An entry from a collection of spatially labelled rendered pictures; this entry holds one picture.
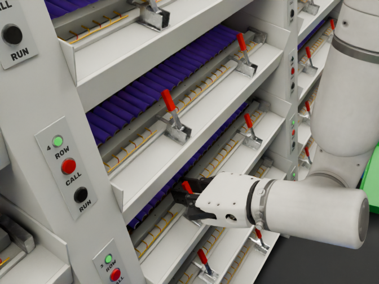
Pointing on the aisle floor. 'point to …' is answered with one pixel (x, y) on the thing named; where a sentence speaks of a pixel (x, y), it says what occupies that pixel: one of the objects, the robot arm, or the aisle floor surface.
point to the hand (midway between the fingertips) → (186, 191)
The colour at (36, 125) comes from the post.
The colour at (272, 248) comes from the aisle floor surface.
